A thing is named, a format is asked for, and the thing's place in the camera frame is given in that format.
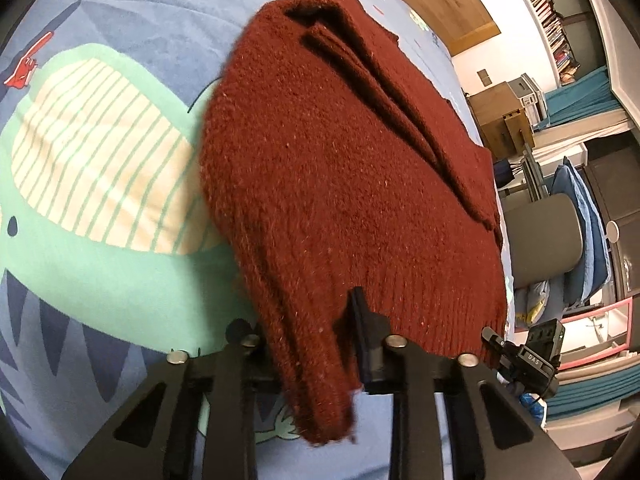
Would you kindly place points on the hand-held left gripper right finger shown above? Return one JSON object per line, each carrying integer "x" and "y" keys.
{"x": 372, "y": 350}

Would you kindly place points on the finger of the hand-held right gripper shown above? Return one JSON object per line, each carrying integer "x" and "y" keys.
{"x": 492, "y": 342}

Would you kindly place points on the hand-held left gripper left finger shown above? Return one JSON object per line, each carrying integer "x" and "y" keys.
{"x": 225, "y": 385}

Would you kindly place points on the dark red knit sweater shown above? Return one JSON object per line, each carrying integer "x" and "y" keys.
{"x": 325, "y": 185}

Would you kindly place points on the teal fabric stack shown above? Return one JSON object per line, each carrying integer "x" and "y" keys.
{"x": 585, "y": 395}

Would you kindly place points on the light blue printed pillow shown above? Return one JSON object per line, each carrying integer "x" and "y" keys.
{"x": 537, "y": 300}

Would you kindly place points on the grey chair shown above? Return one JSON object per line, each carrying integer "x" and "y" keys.
{"x": 545, "y": 240}

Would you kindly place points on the white round lamp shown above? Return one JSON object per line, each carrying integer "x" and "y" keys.
{"x": 613, "y": 230}

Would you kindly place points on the blue dinosaur printed bedsheet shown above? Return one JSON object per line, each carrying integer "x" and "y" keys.
{"x": 100, "y": 285}

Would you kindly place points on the blue folded quilt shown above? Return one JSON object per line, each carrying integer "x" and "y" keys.
{"x": 585, "y": 210}

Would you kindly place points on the dark blue bag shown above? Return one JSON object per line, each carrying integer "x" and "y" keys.
{"x": 502, "y": 172}

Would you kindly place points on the wooden drawer cabinet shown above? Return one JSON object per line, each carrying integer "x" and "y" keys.
{"x": 495, "y": 115}

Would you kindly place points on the white printer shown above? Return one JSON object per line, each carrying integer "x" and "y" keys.
{"x": 527, "y": 92}

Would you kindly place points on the teal curtain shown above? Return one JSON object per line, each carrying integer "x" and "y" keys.
{"x": 580, "y": 100}

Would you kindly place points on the row of books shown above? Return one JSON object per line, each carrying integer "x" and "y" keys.
{"x": 545, "y": 10}

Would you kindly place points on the wooden headboard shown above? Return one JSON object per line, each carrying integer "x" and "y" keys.
{"x": 440, "y": 0}

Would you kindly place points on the grey wall socket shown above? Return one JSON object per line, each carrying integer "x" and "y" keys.
{"x": 485, "y": 77}

